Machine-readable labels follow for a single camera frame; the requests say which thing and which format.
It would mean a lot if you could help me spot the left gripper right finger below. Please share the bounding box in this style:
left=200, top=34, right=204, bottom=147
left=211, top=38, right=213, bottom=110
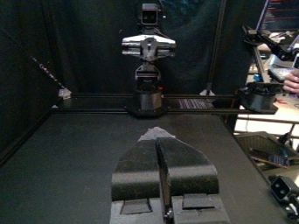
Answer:
left=155, top=127, right=231, bottom=224

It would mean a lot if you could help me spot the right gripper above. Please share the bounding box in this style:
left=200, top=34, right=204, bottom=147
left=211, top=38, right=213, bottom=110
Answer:
left=120, top=34, right=177, bottom=63

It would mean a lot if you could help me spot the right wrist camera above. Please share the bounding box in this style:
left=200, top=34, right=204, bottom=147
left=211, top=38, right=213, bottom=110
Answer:
left=140, top=3, right=163, bottom=26

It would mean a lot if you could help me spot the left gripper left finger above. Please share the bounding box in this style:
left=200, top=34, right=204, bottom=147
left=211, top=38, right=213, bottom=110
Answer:
left=109, top=126, right=165, bottom=224

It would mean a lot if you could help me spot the person's hand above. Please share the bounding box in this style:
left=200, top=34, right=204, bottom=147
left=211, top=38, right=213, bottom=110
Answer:
left=283, top=69, right=299, bottom=95

